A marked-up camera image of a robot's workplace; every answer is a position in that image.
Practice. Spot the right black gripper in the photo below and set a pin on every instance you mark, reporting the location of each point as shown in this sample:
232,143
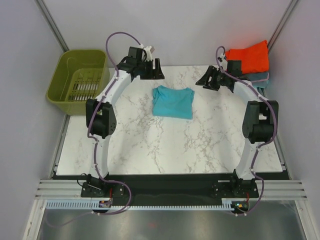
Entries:
211,72

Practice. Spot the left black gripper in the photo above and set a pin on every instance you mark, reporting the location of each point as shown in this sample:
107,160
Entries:
153,74

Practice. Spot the turquoise t shirt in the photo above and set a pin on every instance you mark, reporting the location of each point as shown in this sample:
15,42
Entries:
172,103

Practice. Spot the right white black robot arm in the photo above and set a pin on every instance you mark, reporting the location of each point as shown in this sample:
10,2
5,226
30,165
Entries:
259,127

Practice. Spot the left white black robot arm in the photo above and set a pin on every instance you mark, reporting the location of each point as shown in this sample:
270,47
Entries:
101,118

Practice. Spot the folded grey blue t shirt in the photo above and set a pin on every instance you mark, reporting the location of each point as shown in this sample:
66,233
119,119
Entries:
257,77

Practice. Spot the folded orange t shirt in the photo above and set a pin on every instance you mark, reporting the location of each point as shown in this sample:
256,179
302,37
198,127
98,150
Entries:
254,59

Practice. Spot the olive green plastic basket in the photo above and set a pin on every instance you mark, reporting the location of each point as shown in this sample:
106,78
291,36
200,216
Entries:
80,74

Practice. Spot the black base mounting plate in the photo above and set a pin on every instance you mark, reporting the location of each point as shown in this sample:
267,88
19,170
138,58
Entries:
165,189

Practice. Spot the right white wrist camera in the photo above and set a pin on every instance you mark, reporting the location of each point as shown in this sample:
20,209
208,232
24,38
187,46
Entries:
222,59

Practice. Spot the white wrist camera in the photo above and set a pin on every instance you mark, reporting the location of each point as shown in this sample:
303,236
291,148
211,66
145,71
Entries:
222,59
147,52

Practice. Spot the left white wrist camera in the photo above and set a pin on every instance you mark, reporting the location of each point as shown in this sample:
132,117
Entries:
147,52

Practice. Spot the right aluminium corner post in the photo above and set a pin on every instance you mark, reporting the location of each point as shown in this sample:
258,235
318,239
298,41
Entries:
293,4

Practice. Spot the aluminium corner post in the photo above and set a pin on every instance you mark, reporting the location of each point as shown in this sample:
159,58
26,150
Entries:
293,4
52,24

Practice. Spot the aluminium frame rail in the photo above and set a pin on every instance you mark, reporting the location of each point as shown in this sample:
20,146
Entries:
272,190

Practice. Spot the left aluminium corner post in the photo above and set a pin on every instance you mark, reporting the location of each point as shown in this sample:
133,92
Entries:
52,24

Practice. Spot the white slotted cable duct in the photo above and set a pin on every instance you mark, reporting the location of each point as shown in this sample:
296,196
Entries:
100,205

